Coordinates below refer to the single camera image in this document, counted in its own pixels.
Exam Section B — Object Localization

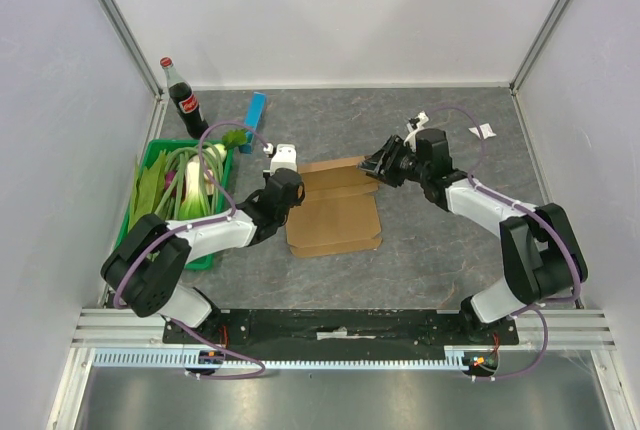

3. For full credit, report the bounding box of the brown cardboard box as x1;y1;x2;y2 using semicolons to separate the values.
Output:
286;156;382;258

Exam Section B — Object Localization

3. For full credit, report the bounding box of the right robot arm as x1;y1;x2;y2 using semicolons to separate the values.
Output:
358;129;588;344

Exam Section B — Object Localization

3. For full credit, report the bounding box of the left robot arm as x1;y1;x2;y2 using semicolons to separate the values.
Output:
101;168;305;343

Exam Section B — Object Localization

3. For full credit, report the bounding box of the white paper scrap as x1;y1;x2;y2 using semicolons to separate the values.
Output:
469;123;496;140

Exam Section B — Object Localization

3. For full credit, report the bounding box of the white radish with leaves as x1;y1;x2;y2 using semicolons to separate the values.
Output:
204;129;248;161

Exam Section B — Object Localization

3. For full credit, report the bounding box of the green long beans bundle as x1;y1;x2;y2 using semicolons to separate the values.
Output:
142;146;230;221

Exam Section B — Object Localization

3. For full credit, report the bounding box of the white green bok choy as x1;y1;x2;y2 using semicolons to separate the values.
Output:
177;157;211;220

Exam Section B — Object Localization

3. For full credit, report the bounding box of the blue rectangular block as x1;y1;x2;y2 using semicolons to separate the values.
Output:
239;92;267;154

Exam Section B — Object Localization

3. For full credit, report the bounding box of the green plastic tray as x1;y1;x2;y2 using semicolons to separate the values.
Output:
117;139;234;242

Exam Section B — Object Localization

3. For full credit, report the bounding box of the purple eggplant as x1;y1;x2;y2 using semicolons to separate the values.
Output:
165;171;176;187

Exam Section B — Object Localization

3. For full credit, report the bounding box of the green leafy vegetable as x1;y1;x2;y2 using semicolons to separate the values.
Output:
127;150;167;231

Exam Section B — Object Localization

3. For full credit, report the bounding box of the cola glass bottle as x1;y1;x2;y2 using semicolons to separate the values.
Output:
160;57;209;139

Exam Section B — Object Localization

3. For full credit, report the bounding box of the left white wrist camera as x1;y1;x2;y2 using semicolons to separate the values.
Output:
263;143;297;179

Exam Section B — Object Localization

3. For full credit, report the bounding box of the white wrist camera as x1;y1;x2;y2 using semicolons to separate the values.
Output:
404;111;429;151
263;143;297;179

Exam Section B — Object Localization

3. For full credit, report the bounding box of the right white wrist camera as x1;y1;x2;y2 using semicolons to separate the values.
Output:
404;111;429;151

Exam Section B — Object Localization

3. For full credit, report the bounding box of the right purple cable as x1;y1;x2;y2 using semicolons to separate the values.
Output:
429;105;586;381

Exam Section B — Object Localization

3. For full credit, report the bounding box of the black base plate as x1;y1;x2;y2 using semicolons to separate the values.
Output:
162;307;521;359

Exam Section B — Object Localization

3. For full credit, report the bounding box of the blue slotted cable duct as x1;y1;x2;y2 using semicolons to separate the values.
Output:
92;345;468;371

